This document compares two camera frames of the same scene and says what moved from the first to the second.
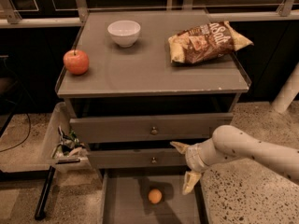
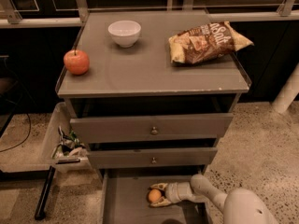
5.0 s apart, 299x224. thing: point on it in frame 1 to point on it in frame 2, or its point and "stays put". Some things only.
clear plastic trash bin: x=63 y=153 stays put
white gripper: x=192 y=158 to x=173 y=193
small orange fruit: x=154 y=196 stays put
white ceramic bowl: x=124 y=33 stays put
